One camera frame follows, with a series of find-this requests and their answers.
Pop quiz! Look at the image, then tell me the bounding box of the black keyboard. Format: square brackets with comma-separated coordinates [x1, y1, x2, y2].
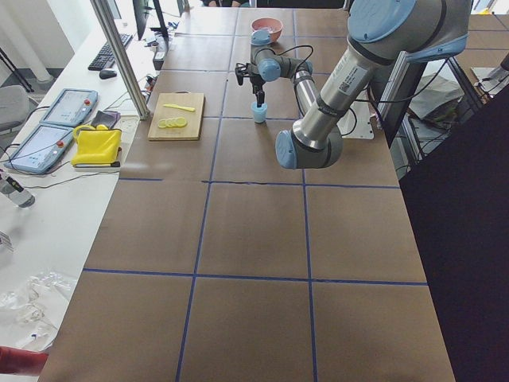
[87, 33, 133, 72]

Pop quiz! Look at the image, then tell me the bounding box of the black computer mouse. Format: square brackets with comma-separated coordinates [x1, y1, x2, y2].
[99, 68, 117, 80]

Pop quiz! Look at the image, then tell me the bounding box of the aluminium frame post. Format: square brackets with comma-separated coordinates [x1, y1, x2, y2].
[90, 0, 150, 120]

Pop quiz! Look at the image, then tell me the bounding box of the lower blue teach pendant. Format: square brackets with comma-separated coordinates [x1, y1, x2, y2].
[5, 123, 73, 174]

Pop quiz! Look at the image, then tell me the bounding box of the yellow cloth bag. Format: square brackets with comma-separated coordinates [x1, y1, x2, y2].
[70, 124, 122, 168]

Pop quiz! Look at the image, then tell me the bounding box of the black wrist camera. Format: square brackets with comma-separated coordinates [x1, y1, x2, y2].
[235, 63, 251, 86]

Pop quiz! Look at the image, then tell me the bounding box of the blue teach pendant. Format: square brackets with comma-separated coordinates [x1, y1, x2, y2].
[40, 88, 99, 127]
[5, 123, 73, 174]

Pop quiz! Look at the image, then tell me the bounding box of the clear plastic wrap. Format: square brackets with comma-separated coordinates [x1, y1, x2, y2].
[1, 267, 79, 352]

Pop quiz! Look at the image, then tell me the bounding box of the light blue paper cup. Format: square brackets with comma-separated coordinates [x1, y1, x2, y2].
[251, 101, 268, 123]

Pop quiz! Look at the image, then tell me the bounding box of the black computer monitor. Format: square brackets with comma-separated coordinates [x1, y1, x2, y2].
[132, 0, 169, 40]

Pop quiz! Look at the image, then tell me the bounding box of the wooden cutting board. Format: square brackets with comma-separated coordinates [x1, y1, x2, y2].
[147, 92, 204, 141]

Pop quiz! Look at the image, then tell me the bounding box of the white pedestal column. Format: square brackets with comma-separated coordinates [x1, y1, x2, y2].
[337, 101, 374, 139]

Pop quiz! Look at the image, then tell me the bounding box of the upper blue teach pendant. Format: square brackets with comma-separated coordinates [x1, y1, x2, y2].
[40, 88, 99, 127]

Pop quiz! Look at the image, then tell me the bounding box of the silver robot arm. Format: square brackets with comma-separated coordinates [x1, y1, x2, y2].
[275, 1, 472, 169]

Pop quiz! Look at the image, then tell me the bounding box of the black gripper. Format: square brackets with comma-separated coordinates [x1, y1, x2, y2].
[251, 75, 266, 96]

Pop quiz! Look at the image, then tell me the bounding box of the yellow plastic knife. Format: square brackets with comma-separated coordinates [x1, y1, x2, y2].
[163, 103, 196, 112]

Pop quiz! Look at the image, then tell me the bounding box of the pink bowl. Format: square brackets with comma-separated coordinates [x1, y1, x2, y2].
[251, 18, 283, 42]

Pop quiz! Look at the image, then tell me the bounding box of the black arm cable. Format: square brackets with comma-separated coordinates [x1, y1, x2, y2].
[274, 44, 359, 138]

